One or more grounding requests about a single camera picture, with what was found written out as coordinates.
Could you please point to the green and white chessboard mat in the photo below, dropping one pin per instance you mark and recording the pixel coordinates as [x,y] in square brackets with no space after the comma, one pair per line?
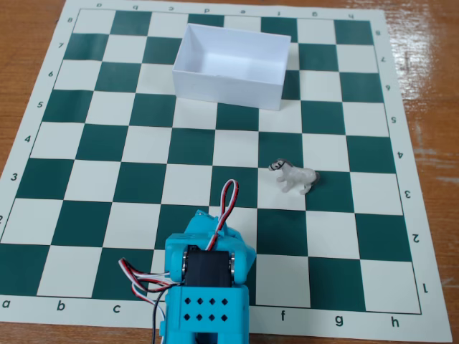
[107,186]

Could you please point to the white rectangular open box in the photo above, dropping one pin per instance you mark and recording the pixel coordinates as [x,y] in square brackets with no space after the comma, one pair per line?
[229,86]

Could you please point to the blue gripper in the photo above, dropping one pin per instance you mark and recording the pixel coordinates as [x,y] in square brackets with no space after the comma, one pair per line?
[205,219]

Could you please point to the small white toy horse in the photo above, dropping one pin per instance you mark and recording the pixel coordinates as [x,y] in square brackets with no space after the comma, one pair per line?
[295,176]

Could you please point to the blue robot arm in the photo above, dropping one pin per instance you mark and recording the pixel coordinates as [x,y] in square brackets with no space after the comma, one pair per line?
[208,311]

